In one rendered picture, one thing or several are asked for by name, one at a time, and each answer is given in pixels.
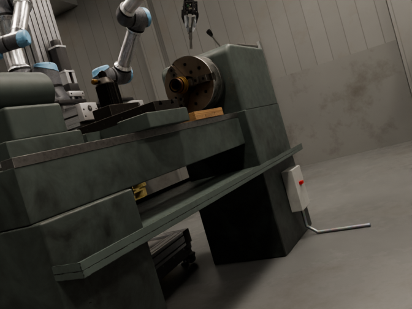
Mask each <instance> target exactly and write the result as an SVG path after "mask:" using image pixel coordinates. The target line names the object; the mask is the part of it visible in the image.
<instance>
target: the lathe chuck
mask: <svg viewBox="0 0 412 309"><path fill-rule="evenodd" d="M173 64H174V65H175V67H176V68H177V69H178V70H179V71H180V72H181V73H182V74H183V75H184V76H185V77H189V78H194V77H198V76H201V75H204V74H210V73H213V74H214V77H215V80H211V81H209V82H206V83H203V84H201V85H197V86H196V89H195V90H194V91H193V92H192V93H190V97H189V103H188V109H187V111H188V113H192V112H196V111H201V110H208V109H209V108H211V107H212V106H213V105H214V104H215V102H216V101H217V100H218V98H219V95H220V92H221V77H220V74H219V72H218V70H217V68H216V66H215V65H214V64H213V63H212V62H211V61H210V60H208V59H207V58H204V57H201V56H182V57H181V58H178V59H177V60H175V61H174V62H173ZM172 79H173V78H172V77H171V75H170V74H169V73H168V72H167V73H166V77H165V91H166V95H167V97H168V99H177V100H178V96H177V94H176V93H173V92H172V91H171V90H170V88H169V83H170V81H171V80H172ZM188 91H192V90H191V89H190V87H189V88H188ZM215 96H216V99H215V100H214V101H213V98H214V97H215Z"/></svg>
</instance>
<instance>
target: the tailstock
mask: <svg viewBox="0 0 412 309"><path fill-rule="evenodd" d="M54 102H55V87H54V85H53V82H52V81H51V79H50V78H49V77H48V76H47V75H46V74H44V73H41V72H0V162H1V161H5V160H7V159H10V158H14V157H18V156H24V155H30V154H33V153H38V152H42V151H48V150H54V149H57V148H63V147H69V146H72V145H78V144H81V143H84V139H83V136H82V132H81V130H74V131H67V127H66V124H65V121H64V117H63V113H62V111H61V107H60V105H59V104H58V103H54Z"/></svg>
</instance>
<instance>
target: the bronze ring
mask: <svg viewBox="0 0 412 309"><path fill-rule="evenodd" d="M169 88H170V90H171V91H172V92H173V93H178V94H184V93H186V92H187V90H188V88H189V83H188V81H187V79H186V78H184V77H177V78H173V79H172V80H171V81H170V83H169Z"/></svg>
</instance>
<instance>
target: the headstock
mask: <svg viewBox="0 0 412 309"><path fill-rule="evenodd" d="M197 56H203V57H206V58H209V59H211V60H212V61H213V62H215V63H216V65H217V66H218V67H219V69H220V70H221V73H222V75H223V80H224V89H223V94H222V96H221V99H220V100H219V102H218V103H217V104H216V105H215V106H214V107H213V109H215V108H219V107H222V110H223V114H224V115H225V114H229V113H235V112H239V111H242V110H246V109H252V108H255V107H261V106H265V105H270V104H276V103H277V100H276V97H275V93H274V90H273V86H272V82H271V79H270V75H269V71H268V68H267V64H266V61H265V58H264V54H263V51H262V49H261V48H254V47H246V46H241V45H232V44H225V45H222V46H220V47H218V48H215V49H213V50H210V51H207V52H205V53H203V54H200V55H197ZM168 69H169V67H167V68H165V69H164V70H163V71H162V80H163V83H164V87H165V77H166V73H167V70H168ZM231 79H232V80H231ZM233 88H234V89H233Z"/></svg>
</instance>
